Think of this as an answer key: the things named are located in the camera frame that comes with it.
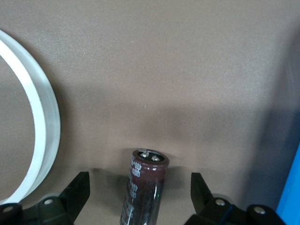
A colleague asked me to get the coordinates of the blue plastic tray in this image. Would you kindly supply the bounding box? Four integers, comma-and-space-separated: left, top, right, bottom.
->
275, 142, 300, 225

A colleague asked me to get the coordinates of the brown table mat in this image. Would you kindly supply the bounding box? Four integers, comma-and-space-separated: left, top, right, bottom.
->
0, 0, 300, 225

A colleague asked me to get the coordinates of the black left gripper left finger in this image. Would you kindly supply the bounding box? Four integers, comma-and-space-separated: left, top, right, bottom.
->
0, 171, 91, 225

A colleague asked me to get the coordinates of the dark brown terminal block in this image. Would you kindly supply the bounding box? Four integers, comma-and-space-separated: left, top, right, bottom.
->
119, 147, 170, 225

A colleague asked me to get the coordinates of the white half-round pipe clamp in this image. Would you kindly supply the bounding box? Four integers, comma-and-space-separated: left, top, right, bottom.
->
0, 29, 61, 206

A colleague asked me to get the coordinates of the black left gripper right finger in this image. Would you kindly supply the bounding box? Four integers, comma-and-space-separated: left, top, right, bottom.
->
186, 172, 285, 225

